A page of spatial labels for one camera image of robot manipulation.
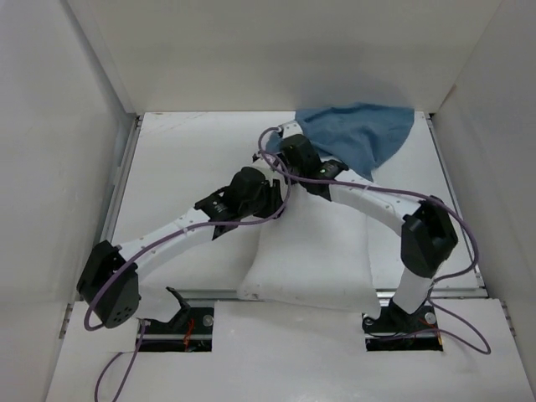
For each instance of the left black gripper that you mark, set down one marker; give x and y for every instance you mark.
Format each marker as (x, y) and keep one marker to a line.
(271, 190)

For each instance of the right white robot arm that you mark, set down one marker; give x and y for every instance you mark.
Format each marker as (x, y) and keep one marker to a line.
(427, 235)

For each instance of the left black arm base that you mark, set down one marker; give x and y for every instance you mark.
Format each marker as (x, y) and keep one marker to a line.
(190, 330)

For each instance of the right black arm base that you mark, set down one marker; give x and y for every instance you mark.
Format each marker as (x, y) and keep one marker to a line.
(397, 331)

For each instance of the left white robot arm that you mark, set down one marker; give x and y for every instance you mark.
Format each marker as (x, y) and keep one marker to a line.
(111, 282)

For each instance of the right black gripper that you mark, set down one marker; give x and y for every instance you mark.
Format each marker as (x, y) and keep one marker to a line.
(282, 158)

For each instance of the blue pillowcase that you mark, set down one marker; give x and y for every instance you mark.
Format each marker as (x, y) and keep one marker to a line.
(362, 136)

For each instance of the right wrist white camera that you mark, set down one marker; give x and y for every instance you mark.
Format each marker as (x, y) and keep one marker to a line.
(289, 129)

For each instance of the white pillow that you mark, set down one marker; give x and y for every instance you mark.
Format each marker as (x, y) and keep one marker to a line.
(315, 255)

